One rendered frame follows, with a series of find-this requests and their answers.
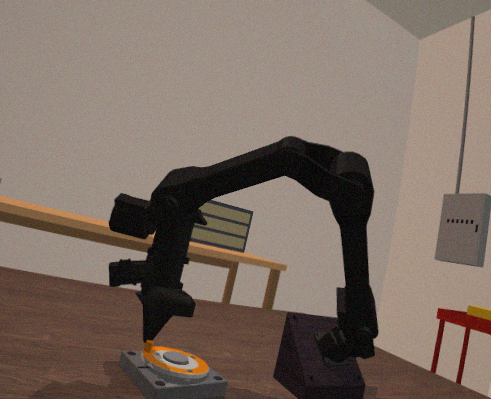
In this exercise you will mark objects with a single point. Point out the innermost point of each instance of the orange round plate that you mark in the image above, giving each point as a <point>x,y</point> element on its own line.
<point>153,358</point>

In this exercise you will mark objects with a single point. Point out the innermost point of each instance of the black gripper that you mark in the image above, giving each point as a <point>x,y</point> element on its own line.
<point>165,297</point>

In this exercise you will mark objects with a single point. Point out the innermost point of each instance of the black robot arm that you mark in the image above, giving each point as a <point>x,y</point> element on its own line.
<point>342,178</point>

